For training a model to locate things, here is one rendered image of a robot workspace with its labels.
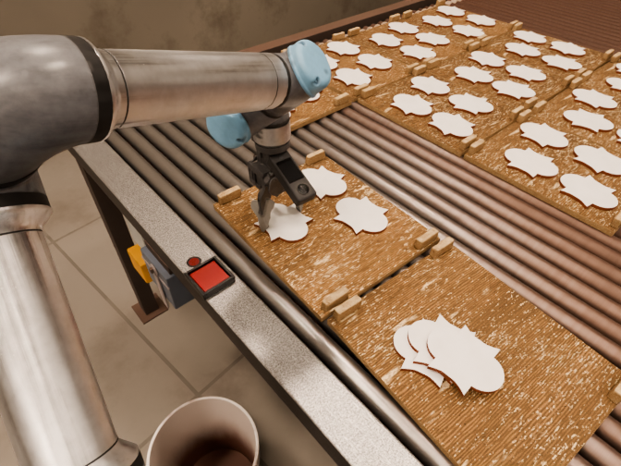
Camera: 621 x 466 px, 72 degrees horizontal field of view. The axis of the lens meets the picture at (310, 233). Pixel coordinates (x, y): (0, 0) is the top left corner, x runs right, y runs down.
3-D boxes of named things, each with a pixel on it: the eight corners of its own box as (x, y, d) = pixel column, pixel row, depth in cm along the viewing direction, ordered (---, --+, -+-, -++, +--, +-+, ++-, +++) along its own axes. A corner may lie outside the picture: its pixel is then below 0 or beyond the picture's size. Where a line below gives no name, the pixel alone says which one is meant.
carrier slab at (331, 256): (321, 323, 82) (321, 317, 81) (213, 209, 104) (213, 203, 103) (439, 242, 98) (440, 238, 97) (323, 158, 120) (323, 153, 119)
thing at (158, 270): (175, 321, 110) (158, 275, 97) (149, 288, 117) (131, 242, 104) (212, 298, 115) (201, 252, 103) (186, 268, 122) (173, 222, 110)
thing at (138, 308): (143, 324, 187) (71, 163, 127) (131, 307, 193) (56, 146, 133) (168, 310, 193) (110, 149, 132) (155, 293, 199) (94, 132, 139)
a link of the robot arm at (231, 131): (233, 89, 63) (269, 62, 70) (193, 120, 70) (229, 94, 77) (266, 133, 65) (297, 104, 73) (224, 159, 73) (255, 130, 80)
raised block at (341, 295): (325, 314, 81) (326, 306, 79) (319, 308, 82) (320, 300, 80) (348, 299, 84) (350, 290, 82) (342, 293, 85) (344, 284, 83)
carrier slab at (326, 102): (268, 141, 125) (267, 128, 122) (194, 91, 147) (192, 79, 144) (351, 104, 142) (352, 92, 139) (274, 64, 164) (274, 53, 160)
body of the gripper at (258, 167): (276, 172, 99) (273, 124, 91) (299, 189, 94) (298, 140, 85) (249, 184, 95) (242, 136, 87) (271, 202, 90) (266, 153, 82)
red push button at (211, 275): (205, 296, 86) (204, 291, 85) (189, 278, 89) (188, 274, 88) (230, 280, 89) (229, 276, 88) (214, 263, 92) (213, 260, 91)
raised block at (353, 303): (337, 323, 80) (338, 314, 78) (331, 316, 81) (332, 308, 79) (361, 307, 83) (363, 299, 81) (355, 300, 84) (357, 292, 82)
